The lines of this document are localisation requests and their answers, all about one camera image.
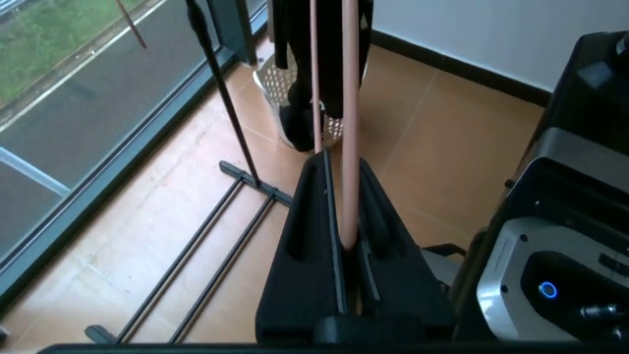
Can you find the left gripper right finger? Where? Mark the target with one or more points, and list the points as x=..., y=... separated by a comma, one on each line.
x=413, y=300

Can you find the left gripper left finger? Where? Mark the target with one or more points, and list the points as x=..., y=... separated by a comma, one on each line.
x=300, y=295

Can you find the pink clothes hanger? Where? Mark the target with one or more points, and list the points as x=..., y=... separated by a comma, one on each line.
x=131, y=24
x=350, y=147

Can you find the black shorts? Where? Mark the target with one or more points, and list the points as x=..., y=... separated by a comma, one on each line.
x=331, y=49

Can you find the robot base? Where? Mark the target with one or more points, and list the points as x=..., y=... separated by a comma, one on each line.
x=501, y=275

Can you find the black clothes rack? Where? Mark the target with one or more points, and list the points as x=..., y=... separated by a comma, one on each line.
x=255, y=184

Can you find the white laundry basket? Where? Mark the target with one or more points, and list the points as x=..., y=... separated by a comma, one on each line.
x=275, y=83

